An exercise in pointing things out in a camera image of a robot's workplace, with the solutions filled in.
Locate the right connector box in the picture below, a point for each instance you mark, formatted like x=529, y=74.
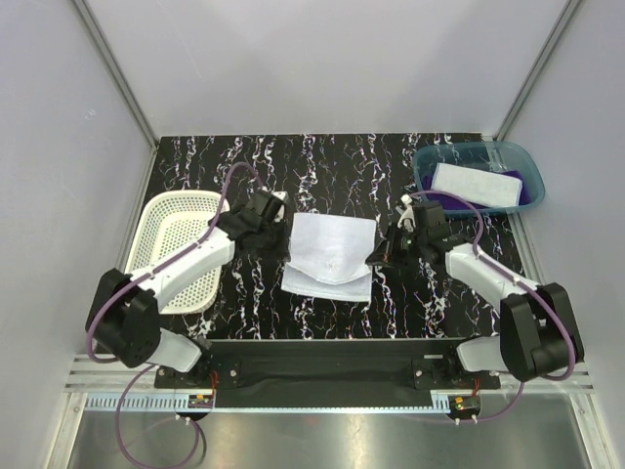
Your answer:
x=465, y=404

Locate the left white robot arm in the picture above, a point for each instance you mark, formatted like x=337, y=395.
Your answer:
x=124, y=322

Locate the white plastic basket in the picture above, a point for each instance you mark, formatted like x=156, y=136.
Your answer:
x=168, y=222

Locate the light blue towel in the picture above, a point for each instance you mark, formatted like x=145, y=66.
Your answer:
x=477, y=186

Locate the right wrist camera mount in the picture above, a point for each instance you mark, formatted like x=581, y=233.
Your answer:
x=406, y=219

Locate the left connector box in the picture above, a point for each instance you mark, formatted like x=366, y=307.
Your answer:
x=202, y=401

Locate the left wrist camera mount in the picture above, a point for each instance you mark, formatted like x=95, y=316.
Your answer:
x=281, y=202

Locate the connector box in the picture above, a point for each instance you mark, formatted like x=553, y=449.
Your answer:
x=202, y=401
x=465, y=404

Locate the pale lavender towel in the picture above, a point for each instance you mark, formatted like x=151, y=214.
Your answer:
x=327, y=257

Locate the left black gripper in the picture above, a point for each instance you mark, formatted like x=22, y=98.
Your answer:
x=282, y=250

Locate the teal transparent plastic tray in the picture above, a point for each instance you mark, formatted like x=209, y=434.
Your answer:
x=496, y=157

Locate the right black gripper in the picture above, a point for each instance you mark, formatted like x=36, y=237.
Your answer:
x=387, y=254

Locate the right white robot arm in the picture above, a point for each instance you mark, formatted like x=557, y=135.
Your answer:
x=538, y=335

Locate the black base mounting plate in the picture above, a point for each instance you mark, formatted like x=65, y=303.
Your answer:
x=326, y=374

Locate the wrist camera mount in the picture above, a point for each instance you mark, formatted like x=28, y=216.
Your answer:
x=406, y=219
x=281, y=202

